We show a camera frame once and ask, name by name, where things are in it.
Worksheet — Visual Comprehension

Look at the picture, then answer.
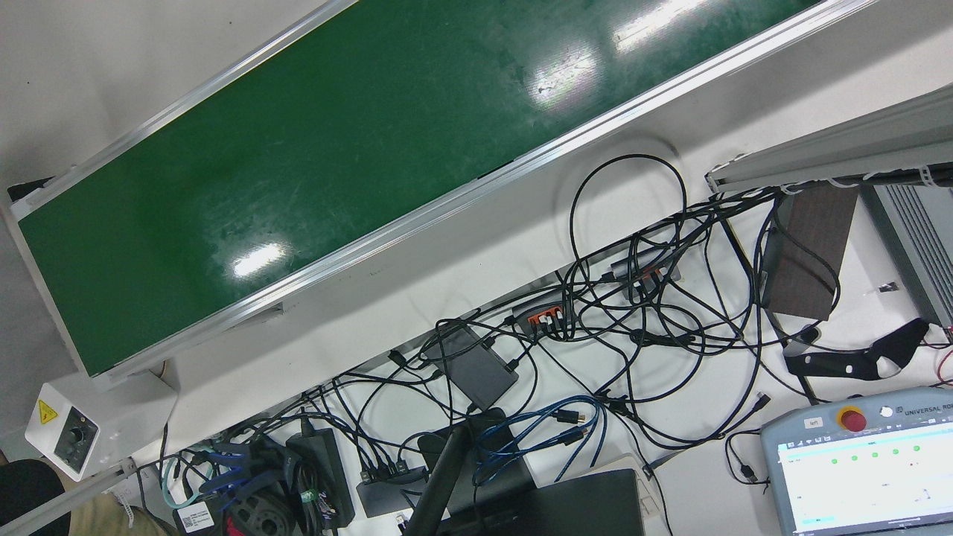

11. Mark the black metal bracket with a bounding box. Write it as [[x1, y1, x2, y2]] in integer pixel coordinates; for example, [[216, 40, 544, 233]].
[[783, 318, 931, 382]]

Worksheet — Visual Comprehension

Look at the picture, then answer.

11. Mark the long black looped cable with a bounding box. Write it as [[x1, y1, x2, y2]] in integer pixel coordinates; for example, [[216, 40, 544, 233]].
[[567, 154, 689, 299]]

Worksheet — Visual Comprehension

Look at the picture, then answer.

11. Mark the grey ribbed controller unit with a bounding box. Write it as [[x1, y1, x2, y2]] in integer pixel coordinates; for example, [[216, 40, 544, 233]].
[[860, 182, 953, 332]]

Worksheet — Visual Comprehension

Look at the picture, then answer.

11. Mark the black monitor stand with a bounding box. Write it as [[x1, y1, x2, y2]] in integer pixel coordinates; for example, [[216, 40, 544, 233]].
[[402, 408, 538, 536]]

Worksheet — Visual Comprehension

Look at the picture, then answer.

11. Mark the grey teach pendant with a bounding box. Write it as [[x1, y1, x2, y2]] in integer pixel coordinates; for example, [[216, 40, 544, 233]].
[[759, 386, 953, 536]]

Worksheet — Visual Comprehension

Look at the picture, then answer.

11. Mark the dark grey flat box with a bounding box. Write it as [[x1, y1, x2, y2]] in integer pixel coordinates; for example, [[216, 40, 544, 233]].
[[426, 325, 520, 412]]

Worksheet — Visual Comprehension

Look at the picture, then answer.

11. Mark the blue cable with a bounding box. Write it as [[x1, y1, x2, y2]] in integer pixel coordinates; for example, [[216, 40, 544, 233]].
[[474, 395, 608, 488]]

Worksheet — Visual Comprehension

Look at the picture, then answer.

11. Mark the grey USB hub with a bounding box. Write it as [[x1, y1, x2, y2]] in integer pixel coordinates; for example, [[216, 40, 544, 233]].
[[611, 249, 682, 293]]

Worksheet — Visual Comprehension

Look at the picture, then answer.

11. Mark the white label tag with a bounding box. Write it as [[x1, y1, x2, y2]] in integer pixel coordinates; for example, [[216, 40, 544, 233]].
[[176, 500, 217, 533]]

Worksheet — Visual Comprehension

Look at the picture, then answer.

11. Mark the black docking hub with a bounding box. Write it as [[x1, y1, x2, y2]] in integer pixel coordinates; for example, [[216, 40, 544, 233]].
[[356, 465, 433, 518]]

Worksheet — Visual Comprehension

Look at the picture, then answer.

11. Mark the brown block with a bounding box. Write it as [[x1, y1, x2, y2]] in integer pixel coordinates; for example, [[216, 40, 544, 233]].
[[765, 184, 861, 322]]

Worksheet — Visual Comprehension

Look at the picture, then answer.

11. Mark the black power adapter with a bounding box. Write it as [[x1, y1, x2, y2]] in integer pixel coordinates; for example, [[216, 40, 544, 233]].
[[287, 428, 357, 529]]

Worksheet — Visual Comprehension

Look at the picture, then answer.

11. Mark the black Huawei monitor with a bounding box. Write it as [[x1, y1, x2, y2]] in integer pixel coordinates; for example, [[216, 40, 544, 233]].
[[439, 469, 647, 536]]

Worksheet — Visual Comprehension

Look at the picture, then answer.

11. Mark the black hub with orange ports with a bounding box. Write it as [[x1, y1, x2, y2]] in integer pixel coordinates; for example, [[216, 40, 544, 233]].
[[511, 289, 576, 336]]

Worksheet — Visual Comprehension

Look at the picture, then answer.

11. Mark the black round flange plate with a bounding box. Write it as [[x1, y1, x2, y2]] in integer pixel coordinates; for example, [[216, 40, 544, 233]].
[[227, 488, 299, 536]]

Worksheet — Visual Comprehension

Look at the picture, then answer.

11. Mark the green conveyor belt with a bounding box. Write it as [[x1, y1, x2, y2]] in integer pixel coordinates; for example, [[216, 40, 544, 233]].
[[0, 0, 879, 392]]

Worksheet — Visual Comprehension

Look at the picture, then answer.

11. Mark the teal cable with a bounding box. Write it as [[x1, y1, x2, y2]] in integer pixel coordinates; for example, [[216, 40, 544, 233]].
[[162, 456, 202, 511]]

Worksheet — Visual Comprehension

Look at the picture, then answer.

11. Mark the aluminium profile beam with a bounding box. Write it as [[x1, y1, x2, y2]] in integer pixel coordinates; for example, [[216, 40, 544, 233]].
[[704, 83, 953, 196]]

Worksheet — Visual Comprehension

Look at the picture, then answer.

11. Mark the white conveyor control box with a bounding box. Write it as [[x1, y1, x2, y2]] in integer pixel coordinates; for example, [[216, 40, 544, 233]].
[[25, 370, 179, 481]]

